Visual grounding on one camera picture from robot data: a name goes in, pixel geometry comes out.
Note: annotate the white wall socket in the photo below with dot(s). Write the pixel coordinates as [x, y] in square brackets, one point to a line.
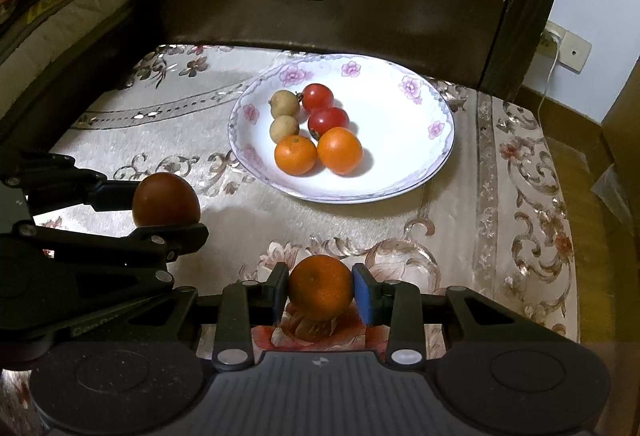
[569, 50]

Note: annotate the brown cardboard box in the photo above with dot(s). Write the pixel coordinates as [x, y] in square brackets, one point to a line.
[620, 128]

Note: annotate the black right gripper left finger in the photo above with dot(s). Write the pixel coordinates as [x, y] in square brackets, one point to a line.
[245, 305]

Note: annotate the orange tangerine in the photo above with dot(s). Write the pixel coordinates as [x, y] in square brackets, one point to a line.
[340, 151]
[320, 287]
[295, 155]

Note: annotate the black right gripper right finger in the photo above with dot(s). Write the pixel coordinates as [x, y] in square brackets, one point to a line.
[398, 306]

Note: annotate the beige floral embroidered cloth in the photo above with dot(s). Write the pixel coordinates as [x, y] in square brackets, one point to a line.
[492, 219]

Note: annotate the large dark red tomato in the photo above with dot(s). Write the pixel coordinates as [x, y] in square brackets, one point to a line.
[164, 199]

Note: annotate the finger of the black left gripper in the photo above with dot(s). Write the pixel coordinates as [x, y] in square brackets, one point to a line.
[33, 250]
[53, 182]

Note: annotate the small tan longan fruit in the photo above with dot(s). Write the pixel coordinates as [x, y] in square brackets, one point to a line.
[282, 127]

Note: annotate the small bright red tomato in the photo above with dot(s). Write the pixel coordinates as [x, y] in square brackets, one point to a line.
[317, 96]

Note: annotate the white floral plate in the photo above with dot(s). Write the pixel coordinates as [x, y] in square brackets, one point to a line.
[405, 128]

